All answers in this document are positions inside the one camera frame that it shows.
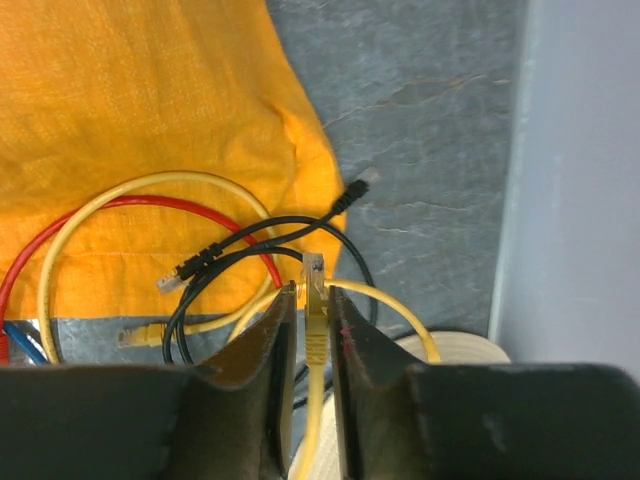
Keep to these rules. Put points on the beige bucket hat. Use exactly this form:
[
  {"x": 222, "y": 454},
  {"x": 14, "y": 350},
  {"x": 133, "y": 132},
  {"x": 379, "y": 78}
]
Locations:
[{"x": 454, "y": 348}]

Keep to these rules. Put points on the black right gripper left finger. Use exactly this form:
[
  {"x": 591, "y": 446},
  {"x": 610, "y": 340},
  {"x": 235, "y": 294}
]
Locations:
[{"x": 228, "y": 417}]

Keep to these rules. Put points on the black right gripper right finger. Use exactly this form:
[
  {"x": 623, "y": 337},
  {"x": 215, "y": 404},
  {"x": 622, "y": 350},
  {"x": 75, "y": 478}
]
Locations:
[{"x": 401, "y": 418}]

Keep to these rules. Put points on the orange Mickey Mouse pillow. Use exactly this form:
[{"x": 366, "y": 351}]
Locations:
[{"x": 95, "y": 93}]

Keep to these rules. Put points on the aluminium rail frame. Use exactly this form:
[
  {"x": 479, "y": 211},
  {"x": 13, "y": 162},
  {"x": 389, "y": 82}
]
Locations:
[{"x": 527, "y": 42}]

